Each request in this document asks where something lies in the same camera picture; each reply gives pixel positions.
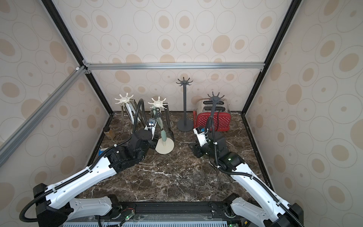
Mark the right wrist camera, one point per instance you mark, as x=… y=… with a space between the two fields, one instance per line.
x=202 y=135

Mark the diagonal aluminium frame bar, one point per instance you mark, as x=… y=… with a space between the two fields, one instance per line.
x=17 y=138

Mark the dark grey rack near toaster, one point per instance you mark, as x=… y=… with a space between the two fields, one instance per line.
x=215 y=99

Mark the red polka dot toaster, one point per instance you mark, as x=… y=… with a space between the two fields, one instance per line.
x=222 y=114

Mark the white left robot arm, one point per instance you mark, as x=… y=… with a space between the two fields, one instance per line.
x=55 y=204

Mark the brown spice jar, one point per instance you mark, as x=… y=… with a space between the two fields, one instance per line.
x=109 y=133

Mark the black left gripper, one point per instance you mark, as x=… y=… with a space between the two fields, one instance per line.
x=155 y=139

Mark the dark grey rack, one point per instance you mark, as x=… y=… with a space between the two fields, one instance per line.
x=185 y=124
x=215 y=99

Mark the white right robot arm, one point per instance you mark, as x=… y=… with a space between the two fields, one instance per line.
x=271 y=210

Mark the horizontal aluminium frame bar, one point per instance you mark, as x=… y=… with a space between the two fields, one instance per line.
x=175 y=66

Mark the white handled steel tongs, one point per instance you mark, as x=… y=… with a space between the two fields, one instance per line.
x=130 y=108

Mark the mint green silicone tongs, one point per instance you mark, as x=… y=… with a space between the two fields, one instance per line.
x=158 y=116

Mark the dark grey rack back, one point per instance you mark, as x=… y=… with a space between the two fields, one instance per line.
x=185 y=124

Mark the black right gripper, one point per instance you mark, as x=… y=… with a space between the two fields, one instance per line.
x=198 y=149

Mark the cream utensil rack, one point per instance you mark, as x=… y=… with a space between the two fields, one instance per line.
x=160 y=147
x=123 y=100

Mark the slim steel tongs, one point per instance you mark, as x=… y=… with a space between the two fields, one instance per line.
x=123 y=121

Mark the black handled steel tongs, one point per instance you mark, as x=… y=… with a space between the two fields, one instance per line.
x=169 y=134

